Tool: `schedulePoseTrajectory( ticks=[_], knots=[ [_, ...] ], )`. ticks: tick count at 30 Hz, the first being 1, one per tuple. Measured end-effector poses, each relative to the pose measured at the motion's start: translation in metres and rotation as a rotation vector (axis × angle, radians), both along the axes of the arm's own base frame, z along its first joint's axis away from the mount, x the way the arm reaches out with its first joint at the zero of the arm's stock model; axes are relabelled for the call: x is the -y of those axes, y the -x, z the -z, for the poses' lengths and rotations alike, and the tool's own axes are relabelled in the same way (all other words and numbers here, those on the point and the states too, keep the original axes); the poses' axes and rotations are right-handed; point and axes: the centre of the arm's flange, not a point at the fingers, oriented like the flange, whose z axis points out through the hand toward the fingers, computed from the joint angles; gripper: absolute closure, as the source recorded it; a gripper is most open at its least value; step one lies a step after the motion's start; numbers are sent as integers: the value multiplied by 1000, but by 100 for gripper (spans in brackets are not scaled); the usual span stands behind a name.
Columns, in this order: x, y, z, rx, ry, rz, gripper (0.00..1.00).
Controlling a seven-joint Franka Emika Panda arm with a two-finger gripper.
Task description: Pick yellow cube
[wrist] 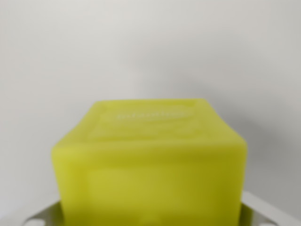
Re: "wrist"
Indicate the black grey gripper left finger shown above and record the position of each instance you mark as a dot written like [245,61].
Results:
[50,215]

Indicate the black grey gripper right finger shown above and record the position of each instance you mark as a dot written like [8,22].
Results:
[256,212]

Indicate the yellow plastic cube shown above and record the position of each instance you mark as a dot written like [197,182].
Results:
[150,169]

